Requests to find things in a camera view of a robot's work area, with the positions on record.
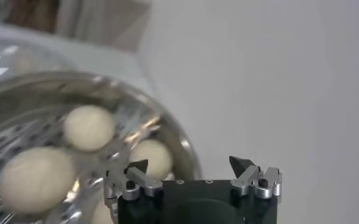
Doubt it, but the white steamed baozi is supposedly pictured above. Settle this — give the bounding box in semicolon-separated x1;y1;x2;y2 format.
62;105;116;152
129;139;174;180
90;199;116;224
0;147;78;215

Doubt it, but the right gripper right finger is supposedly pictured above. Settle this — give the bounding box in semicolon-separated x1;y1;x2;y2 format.
229;155;283;200

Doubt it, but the perforated stainless steel steamer basket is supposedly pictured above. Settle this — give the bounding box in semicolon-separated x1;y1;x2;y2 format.
0;70;203;224

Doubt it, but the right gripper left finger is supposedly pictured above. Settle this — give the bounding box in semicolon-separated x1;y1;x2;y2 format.
103;158;164;201

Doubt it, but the glass lid with cream handle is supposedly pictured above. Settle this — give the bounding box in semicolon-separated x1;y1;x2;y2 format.
0;39;76;89

